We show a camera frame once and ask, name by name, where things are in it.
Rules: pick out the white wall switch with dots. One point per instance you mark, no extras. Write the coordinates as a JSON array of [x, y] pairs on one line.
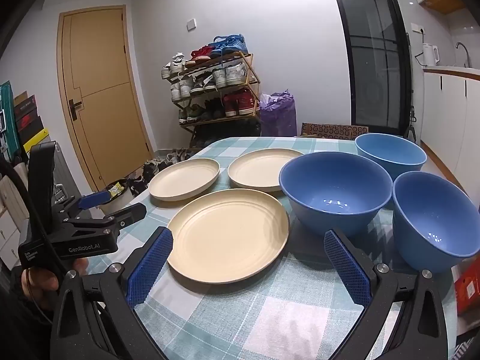
[[191, 24]]

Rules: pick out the person's left hand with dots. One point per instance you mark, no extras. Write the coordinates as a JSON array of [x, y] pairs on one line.
[[39, 283]]

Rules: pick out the chrome kitchen faucet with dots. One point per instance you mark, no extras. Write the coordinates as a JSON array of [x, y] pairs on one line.
[[467, 58]]

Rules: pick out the large blue bowl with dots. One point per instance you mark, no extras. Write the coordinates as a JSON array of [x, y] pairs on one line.
[[333, 191]]

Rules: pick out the white kitchen base cabinet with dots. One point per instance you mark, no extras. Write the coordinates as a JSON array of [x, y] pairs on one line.
[[450, 112]]

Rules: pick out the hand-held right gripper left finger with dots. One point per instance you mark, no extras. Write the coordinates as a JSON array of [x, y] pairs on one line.
[[150, 266]]

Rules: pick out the red cardboard box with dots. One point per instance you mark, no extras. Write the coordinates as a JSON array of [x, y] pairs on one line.
[[468, 288]]

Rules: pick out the teal storage box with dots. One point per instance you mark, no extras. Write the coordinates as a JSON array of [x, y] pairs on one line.
[[7, 120]]

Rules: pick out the cream round plate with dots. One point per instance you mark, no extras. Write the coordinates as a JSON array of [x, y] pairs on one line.
[[258, 168], [225, 232], [183, 176]]

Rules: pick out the white drawer cabinet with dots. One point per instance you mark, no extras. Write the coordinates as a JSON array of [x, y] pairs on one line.
[[9, 210]]

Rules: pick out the small blue bowl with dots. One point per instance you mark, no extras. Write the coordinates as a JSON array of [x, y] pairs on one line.
[[431, 217], [390, 152]]

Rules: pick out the white electric kettle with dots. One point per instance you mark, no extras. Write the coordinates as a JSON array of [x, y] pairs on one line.
[[430, 54]]

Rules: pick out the purple plastic bag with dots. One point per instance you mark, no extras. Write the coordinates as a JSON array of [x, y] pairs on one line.
[[279, 116]]

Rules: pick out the yellow wooden door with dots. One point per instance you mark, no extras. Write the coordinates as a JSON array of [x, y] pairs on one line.
[[101, 63]]

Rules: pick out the silver aluminium suitcase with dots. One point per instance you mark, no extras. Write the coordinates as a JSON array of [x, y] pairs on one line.
[[64, 172]]

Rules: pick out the white trash bin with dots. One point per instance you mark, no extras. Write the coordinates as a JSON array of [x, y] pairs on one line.
[[114, 205]]

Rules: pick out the white wall outlet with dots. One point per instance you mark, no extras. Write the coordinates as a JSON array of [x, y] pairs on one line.
[[417, 28]]

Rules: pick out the wooden shoe rack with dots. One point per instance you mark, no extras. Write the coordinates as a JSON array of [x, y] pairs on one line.
[[221, 119]]

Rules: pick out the black white striped mat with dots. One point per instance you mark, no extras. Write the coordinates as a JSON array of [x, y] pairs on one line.
[[468, 349]]

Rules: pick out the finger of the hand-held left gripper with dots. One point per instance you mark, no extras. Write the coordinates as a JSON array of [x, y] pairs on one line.
[[127, 213], [95, 199]]

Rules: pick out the row of assorted sneakers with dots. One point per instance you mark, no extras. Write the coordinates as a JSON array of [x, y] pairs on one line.
[[228, 75]]

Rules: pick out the person's left forearm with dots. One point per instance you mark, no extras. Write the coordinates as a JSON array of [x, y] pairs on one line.
[[22, 330]]

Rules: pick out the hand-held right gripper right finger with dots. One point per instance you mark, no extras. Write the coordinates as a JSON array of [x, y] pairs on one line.
[[347, 270]]

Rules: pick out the black-framed glass sliding door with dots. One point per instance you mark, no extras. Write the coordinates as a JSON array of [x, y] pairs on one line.
[[371, 82]]

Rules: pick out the upright floor mop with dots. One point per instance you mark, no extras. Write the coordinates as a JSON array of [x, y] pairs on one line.
[[410, 131]]

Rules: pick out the stack of shoe boxes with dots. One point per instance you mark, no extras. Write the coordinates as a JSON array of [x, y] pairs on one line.
[[30, 120]]

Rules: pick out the pile of dark shoes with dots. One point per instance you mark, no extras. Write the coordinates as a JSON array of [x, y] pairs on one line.
[[165, 163]]

